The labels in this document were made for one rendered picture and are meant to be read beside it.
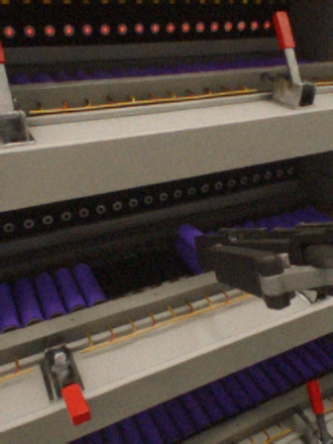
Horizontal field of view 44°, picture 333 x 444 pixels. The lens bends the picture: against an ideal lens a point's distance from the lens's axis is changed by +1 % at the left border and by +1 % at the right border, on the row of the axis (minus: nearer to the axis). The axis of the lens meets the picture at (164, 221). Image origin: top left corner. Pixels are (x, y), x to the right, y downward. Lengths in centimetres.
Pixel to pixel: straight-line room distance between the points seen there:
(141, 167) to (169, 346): 16
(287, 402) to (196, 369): 20
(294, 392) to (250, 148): 33
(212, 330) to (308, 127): 22
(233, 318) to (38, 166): 24
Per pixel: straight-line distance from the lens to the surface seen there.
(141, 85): 40
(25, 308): 41
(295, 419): 59
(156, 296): 40
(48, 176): 32
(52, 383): 34
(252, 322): 42
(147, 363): 38
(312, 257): 22
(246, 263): 24
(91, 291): 42
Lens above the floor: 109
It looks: 11 degrees down
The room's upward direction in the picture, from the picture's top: 8 degrees counter-clockwise
